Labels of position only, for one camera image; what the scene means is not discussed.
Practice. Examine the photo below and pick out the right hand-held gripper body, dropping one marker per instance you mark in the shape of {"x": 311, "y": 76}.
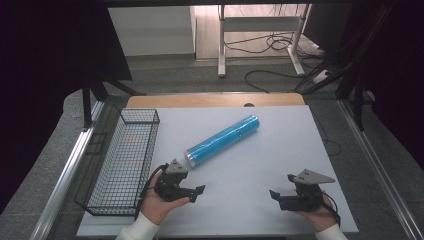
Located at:
{"x": 305, "y": 200}

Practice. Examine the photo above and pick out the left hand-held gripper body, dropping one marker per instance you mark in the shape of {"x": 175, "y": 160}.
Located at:
{"x": 170, "y": 188}

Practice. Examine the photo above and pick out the blue cylinder roll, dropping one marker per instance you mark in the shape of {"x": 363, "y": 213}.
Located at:
{"x": 221, "y": 140}

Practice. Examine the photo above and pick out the person's left hand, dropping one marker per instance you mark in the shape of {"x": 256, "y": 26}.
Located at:
{"x": 155, "y": 206}

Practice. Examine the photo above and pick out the person's right hand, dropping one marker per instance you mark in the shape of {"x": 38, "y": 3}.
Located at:
{"x": 321, "y": 218}

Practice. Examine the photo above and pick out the white table mat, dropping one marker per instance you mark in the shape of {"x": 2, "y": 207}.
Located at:
{"x": 253, "y": 173}

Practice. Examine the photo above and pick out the black metal stand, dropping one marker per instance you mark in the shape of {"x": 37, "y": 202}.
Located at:
{"x": 358, "y": 100}

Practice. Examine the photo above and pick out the white power strip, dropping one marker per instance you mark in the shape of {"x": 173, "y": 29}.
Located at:
{"x": 321, "y": 76}

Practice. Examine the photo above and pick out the black tripod stand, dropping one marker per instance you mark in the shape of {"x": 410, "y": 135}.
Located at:
{"x": 87, "y": 103}

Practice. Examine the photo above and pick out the black curtain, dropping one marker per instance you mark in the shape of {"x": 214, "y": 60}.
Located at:
{"x": 40, "y": 66}
{"x": 400, "y": 76}

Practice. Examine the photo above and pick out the white cabinet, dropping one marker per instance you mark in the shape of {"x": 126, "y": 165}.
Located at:
{"x": 150, "y": 31}

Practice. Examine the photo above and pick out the aluminium rail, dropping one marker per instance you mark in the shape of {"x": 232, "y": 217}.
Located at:
{"x": 71, "y": 160}
{"x": 376, "y": 160}

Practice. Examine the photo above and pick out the white metal desk frame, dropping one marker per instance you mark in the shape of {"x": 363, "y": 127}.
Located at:
{"x": 221, "y": 46}

